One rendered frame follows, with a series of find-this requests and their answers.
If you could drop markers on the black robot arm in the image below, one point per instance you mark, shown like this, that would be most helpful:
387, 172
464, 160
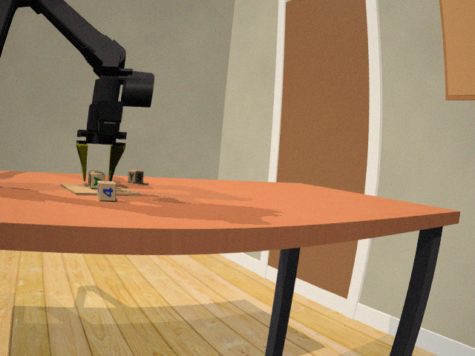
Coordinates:
137, 87

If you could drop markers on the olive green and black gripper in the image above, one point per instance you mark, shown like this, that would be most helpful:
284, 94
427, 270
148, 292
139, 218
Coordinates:
117, 148

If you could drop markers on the beige flat mat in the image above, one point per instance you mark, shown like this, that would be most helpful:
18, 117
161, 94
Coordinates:
84, 189

